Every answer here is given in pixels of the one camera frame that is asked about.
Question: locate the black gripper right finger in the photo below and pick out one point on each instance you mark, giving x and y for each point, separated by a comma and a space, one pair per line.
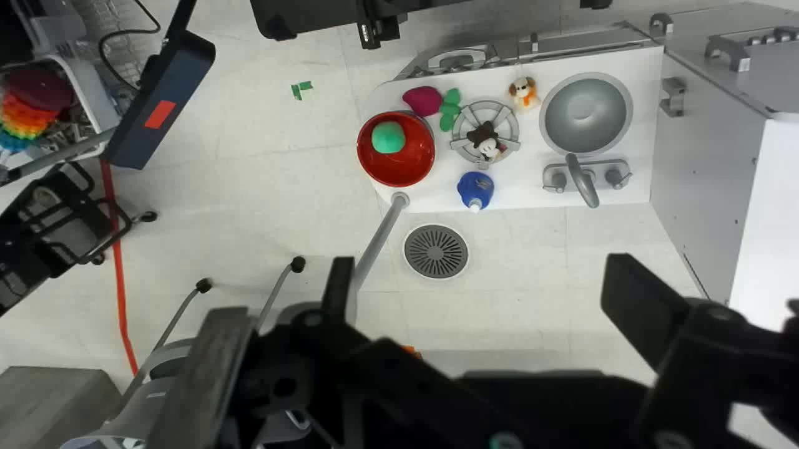
640, 303

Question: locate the blue box with orange label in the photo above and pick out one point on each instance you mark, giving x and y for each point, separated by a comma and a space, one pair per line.
164, 96

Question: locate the grey toy stove burner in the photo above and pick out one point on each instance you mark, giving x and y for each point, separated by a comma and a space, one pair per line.
466, 116

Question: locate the magenta plush vegetable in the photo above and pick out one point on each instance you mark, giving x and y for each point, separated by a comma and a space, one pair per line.
423, 101

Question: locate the black metal frame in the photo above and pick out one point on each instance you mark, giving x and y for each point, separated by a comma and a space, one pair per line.
51, 224

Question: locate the red bowl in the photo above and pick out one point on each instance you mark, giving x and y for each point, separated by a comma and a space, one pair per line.
413, 162

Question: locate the grey rod with black tip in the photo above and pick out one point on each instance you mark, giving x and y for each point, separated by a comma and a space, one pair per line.
187, 307
280, 287

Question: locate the green plush leaves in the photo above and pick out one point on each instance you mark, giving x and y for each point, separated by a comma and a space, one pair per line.
450, 112

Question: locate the white storage bin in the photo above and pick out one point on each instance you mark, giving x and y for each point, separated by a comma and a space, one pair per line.
89, 96

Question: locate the grey toy tap faucet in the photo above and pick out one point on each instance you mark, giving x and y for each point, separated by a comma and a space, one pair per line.
586, 186

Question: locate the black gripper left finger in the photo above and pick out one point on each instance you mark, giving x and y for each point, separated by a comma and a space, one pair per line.
339, 289

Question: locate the brown mouse plush toy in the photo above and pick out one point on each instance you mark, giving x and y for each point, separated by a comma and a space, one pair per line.
489, 141

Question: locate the rainbow coloured toy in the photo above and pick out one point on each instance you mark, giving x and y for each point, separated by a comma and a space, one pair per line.
28, 108

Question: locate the grey round drain grate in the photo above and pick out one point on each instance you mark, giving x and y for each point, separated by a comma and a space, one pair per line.
435, 249

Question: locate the blue round toy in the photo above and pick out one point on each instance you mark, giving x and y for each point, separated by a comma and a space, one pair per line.
476, 187

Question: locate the grey metal pole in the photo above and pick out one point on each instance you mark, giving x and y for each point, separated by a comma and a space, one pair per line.
379, 238

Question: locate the grey toy kitchen back panel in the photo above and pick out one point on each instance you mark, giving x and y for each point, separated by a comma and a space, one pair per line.
532, 45

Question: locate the white metal cabinet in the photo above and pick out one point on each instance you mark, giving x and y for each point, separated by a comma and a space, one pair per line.
707, 157

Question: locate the grey metal bowl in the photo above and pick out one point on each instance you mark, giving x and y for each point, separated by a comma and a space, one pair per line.
587, 112

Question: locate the green plush ball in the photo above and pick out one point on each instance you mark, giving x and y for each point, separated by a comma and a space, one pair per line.
388, 137

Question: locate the grey box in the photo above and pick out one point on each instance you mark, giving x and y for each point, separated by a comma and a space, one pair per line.
46, 408

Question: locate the white dog plush toy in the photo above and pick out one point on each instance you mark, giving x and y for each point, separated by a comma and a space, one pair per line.
526, 93

